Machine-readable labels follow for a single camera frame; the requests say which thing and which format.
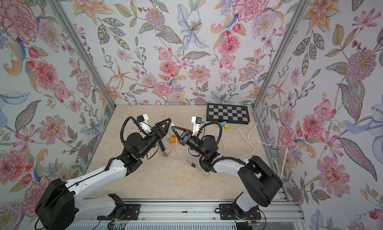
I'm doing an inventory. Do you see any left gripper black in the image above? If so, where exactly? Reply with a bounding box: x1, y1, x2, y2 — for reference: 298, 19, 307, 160
138, 118, 170, 158

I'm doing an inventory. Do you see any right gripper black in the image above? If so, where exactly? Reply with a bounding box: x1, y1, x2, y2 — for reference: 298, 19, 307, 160
176, 127, 209, 160

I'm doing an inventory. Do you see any white usb charging cable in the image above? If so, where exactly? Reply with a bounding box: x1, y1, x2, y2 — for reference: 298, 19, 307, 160
172, 141, 198, 165

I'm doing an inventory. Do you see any black electric toothbrush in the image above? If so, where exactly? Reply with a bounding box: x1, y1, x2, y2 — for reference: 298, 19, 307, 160
158, 140, 166, 152

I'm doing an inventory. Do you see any pink charger adapter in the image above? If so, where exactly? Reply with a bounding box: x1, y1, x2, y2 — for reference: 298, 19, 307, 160
162, 148, 172, 157

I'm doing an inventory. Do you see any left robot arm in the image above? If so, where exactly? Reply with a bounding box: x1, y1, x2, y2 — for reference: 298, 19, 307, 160
35, 116, 172, 230

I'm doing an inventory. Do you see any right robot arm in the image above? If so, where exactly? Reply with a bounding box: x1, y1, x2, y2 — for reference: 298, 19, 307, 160
171, 122, 282, 220

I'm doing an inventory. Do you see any orange power strip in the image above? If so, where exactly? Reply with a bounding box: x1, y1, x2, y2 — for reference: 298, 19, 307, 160
170, 135, 179, 144

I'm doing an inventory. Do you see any black white checkerboard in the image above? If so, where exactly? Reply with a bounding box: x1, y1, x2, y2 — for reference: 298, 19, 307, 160
206, 104, 250, 125

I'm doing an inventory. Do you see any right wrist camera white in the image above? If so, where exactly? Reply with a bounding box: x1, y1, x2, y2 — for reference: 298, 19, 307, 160
191, 116, 202, 136

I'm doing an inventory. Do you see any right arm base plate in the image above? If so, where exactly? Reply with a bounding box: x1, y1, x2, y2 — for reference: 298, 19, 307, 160
218, 204, 262, 221

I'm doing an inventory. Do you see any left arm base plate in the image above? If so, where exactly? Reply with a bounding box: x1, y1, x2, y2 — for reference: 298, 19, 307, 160
97, 204, 141, 221

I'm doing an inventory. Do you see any aluminium front rail frame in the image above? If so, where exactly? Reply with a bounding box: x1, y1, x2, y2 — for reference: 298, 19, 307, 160
65, 199, 308, 230

